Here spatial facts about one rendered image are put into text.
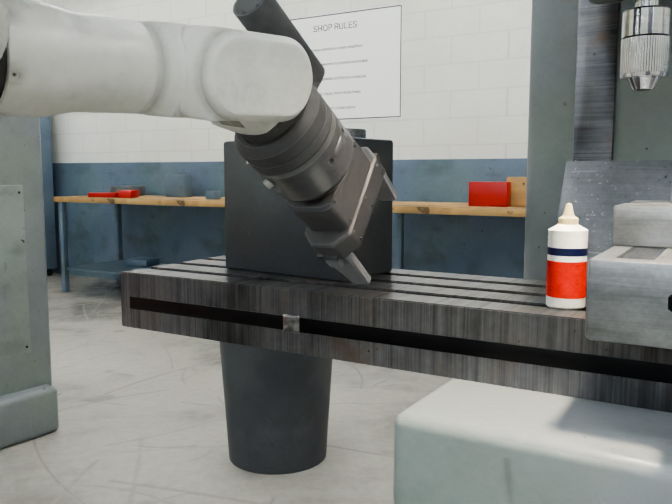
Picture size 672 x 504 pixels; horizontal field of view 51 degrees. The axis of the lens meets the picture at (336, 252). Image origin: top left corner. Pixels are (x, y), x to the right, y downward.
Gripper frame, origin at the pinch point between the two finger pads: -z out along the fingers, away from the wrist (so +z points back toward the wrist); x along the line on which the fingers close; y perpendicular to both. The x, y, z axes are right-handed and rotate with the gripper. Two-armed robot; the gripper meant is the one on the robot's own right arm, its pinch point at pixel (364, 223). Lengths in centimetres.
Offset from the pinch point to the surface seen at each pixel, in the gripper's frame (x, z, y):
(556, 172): 35, -41, -4
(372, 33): 343, -275, 251
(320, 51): 335, -277, 299
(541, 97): 45, -33, -2
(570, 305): -1.8, -12.9, -18.9
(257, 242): 4.5, -12.6, 26.0
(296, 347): -10.4, -12.2, 12.7
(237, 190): 10.7, -8.5, 29.6
